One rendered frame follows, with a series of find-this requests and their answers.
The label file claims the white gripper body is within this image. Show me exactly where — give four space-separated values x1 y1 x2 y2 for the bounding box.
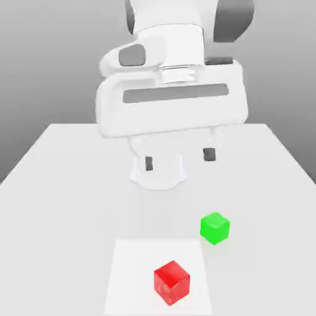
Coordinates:
95 60 249 139

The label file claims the small green cube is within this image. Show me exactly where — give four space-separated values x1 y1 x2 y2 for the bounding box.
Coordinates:
199 211 231 246

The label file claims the small red cube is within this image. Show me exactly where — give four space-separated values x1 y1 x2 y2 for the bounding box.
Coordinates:
153 260 191 307

